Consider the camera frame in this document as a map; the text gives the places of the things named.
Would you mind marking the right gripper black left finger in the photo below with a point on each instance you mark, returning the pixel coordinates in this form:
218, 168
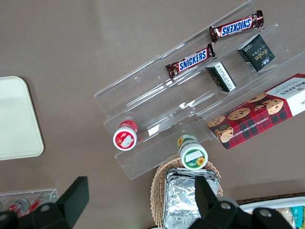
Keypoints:
71, 202

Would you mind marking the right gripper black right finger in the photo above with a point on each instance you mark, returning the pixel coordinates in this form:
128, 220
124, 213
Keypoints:
209, 202

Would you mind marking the white rectangular snack tray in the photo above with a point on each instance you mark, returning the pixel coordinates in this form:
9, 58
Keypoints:
262, 204

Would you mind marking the light oval wicker basket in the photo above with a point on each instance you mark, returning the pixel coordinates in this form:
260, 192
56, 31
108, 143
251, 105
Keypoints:
157, 190

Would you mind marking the beige plastic tray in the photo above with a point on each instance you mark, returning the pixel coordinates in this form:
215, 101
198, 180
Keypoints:
16, 119

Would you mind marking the clear acrylic bottle rack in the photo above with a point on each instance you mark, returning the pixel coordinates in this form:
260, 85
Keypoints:
51, 194

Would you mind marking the aluminium foil container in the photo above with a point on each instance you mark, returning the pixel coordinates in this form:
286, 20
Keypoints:
178, 202

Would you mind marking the red cola bottle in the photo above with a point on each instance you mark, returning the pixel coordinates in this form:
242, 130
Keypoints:
35, 204
17, 205

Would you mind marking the green lid yogurt cup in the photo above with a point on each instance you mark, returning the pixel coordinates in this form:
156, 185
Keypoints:
193, 155

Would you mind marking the clear rice cracker bag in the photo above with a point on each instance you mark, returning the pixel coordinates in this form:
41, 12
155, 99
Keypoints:
284, 215

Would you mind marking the red lid yogurt cup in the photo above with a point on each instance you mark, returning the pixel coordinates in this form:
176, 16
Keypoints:
125, 139

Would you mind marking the teal snack packet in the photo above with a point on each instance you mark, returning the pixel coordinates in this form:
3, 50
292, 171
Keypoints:
299, 218

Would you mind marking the red tartan cookie box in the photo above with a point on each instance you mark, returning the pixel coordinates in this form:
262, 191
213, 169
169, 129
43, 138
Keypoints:
252, 119

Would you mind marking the clear acrylic step stand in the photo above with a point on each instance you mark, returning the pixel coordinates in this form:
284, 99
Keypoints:
214, 100
147, 107

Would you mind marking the dark box white side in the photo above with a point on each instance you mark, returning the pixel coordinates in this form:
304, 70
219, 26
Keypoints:
221, 77

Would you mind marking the brown Snickers bar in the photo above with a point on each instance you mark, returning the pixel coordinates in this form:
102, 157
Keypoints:
190, 60
236, 27

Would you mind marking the dark box gold print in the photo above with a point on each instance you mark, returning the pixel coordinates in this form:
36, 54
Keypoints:
258, 53

